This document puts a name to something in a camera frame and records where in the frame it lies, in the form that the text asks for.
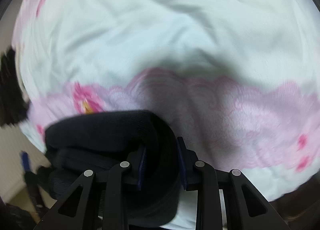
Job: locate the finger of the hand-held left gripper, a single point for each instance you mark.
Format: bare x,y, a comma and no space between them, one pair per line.
25,160

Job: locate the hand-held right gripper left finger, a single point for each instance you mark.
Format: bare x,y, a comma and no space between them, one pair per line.
141,170

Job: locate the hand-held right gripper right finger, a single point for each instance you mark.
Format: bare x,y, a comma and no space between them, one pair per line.
181,160

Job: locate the dark brown folded cloth pile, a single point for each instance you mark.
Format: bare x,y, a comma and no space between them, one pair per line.
10,89

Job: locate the pink and blue floral bedsheet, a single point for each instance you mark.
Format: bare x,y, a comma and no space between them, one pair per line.
175,32

